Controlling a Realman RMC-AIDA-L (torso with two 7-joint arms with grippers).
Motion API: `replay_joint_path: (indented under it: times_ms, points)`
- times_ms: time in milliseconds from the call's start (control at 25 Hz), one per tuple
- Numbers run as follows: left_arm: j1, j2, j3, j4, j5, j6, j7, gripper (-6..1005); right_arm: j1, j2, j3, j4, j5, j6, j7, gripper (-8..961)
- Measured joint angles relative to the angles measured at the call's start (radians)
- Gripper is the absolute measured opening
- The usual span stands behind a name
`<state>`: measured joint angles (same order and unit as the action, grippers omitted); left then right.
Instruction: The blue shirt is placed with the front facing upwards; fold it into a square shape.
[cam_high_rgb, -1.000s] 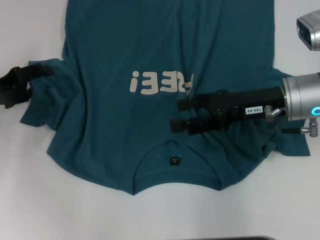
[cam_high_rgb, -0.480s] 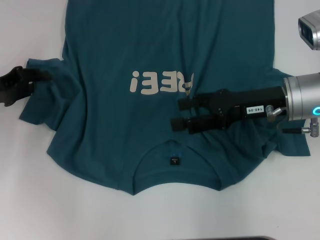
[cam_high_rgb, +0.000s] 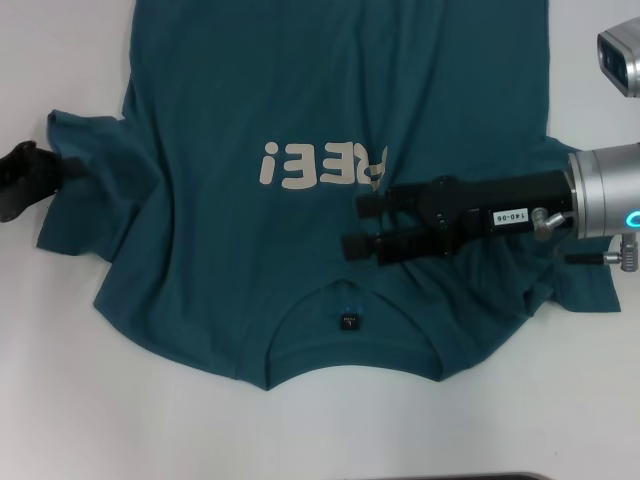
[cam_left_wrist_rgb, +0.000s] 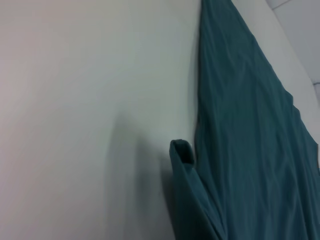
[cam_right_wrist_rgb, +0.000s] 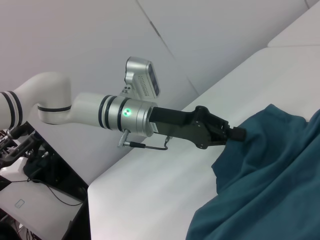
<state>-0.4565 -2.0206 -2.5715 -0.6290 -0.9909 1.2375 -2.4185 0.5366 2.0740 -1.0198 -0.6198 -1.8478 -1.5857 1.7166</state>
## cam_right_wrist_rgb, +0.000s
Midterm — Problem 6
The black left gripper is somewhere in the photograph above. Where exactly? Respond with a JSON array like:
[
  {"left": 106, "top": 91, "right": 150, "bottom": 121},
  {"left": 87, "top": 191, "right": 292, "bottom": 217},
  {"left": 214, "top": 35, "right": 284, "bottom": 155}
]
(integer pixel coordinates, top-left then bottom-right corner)
[{"left": 149, "top": 105, "right": 247, "bottom": 150}]

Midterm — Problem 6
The teal t-shirt with beige print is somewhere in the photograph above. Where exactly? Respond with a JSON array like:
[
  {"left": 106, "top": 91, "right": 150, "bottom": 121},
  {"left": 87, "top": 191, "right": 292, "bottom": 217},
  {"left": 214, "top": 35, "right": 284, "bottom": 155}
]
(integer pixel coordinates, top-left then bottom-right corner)
[{"left": 186, "top": 103, "right": 320, "bottom": 240}]

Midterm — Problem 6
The white device box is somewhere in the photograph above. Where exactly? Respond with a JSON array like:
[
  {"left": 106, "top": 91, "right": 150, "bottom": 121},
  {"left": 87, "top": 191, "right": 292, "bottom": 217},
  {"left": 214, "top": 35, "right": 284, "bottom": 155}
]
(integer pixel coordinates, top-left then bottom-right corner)
[{"left": 0, "top": 156, "right": 29, "bottom": 179}]

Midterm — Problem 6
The left gripper cable with connector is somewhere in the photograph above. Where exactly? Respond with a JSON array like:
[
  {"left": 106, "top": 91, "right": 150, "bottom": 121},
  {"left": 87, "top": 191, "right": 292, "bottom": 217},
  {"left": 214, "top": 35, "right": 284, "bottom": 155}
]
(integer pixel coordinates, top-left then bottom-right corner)
[{"left": 116, "top": 129, "right": 171, "bottom": 151}]

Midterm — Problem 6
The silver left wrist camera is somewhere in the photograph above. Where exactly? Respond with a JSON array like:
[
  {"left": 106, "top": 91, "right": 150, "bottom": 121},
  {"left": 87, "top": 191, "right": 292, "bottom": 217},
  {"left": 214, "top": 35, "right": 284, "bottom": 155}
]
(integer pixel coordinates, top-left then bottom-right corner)
[{"left": 119, "top": 56, "right": 161, "bottom": 100}]

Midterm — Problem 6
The thin black cable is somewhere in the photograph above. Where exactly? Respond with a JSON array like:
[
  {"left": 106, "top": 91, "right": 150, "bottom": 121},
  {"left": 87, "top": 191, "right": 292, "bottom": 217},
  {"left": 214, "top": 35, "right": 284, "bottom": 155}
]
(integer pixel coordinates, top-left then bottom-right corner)
[{"left": 0, "top": 177, "right": 84, "bottom": 207}]

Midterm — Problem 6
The black metal equipment frame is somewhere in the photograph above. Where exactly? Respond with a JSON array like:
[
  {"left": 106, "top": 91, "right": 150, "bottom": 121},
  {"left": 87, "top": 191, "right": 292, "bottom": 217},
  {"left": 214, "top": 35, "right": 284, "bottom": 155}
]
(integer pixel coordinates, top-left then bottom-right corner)
[{"left": 0, "top": 121, "right": 40, "bottom": 162}]

